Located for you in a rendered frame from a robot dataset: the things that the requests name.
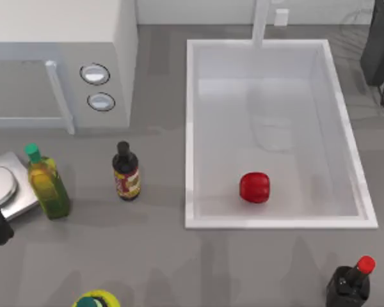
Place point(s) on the dark bottle red yellow label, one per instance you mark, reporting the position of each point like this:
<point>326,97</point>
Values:
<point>126,179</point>

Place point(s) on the red bell pepper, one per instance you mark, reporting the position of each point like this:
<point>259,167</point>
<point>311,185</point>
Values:
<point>255,187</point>

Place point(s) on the white sink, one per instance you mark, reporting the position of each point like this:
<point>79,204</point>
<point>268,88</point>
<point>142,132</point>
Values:
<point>275,134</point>

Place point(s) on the small microwave knob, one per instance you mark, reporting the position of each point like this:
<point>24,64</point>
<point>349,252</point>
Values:
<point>101,101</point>

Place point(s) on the large microwave knob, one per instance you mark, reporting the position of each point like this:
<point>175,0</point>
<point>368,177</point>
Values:
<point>94,74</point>

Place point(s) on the tall white tap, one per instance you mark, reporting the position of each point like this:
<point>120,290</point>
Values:
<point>260,22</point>

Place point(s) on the yellow oil bottle green cap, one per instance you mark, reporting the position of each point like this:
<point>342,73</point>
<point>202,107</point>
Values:
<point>48,188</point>

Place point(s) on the pale microwave oven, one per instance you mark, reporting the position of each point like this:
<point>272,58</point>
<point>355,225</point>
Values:
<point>25,86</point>

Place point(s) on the silver kitchen scale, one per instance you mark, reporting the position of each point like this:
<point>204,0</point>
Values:
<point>9,188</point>

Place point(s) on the black bottle red cap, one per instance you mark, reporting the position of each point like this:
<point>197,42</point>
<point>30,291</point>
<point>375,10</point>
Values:
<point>350,286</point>

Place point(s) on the black chair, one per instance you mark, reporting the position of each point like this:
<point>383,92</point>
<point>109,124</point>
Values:
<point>380,51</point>

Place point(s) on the white wall socket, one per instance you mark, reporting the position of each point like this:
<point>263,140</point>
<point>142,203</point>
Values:
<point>281,17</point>

